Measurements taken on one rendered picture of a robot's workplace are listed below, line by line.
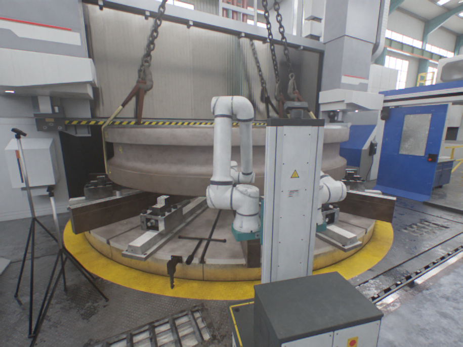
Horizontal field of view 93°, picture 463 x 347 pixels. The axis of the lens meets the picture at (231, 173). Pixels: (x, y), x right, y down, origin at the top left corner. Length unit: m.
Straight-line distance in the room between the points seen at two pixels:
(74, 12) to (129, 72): 1.67
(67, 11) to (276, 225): 3.81
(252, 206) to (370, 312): 0.79
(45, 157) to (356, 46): 7.27
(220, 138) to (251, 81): 5.13
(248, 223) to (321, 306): 0.57
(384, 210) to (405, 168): 3.14
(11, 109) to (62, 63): 1.39
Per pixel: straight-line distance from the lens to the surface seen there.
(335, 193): 1.69
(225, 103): 1.46
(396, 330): 2.76
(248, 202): 1.38
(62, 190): 5.69
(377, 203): 4.13
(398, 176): 7.24
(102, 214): 3.76
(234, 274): 2.76
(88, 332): 2.64
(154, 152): 3.30
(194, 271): 2.79
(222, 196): 1.41
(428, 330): 2.91
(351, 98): 6.12
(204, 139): 2.78
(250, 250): 2.36
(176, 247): 2.89
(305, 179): 1.39
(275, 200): 1.32
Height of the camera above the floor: 1.73
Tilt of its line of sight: 12 degrees down
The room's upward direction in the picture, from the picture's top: straight up
